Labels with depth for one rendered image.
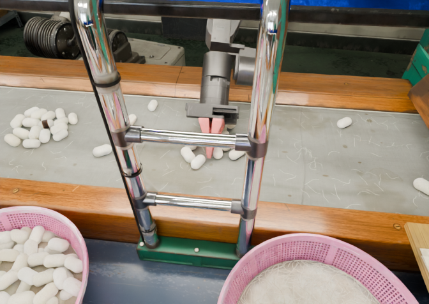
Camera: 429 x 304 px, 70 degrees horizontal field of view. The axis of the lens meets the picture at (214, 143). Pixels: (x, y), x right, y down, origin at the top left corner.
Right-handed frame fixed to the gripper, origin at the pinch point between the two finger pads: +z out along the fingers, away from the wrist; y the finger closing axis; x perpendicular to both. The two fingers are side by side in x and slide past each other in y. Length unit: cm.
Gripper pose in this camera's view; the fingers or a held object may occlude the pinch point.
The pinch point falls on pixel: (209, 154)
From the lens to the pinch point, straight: 59.7
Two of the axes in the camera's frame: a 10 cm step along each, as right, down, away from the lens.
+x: 0.7, 1.0, 9.9
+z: -0.9, 9.9, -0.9
